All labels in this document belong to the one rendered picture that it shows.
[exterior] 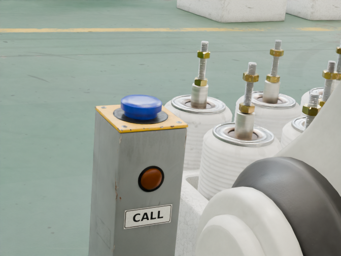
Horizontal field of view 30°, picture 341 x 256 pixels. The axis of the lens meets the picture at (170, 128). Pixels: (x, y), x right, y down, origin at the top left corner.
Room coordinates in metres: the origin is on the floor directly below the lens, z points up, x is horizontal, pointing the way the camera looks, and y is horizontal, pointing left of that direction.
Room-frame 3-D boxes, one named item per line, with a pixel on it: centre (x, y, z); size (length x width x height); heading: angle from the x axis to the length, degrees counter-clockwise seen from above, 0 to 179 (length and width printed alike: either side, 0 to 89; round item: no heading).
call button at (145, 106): (0.59, 0.03, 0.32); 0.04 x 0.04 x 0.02
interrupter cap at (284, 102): (0.89, -0.14, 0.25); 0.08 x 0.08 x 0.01
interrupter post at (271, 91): (0.89, -0.14, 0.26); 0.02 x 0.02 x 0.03
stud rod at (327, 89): (0.78, -0.19, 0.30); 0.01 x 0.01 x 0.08
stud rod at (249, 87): (0.73, -0.09, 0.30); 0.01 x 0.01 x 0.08
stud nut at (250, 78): (0.73, -0.09, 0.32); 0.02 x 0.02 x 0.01; 39
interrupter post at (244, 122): (0.73, -0.09, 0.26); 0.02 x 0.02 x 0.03
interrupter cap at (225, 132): (0.73, -0.09, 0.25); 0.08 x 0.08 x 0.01
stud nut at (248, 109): (0.73, -0.09, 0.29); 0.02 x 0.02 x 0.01; 39
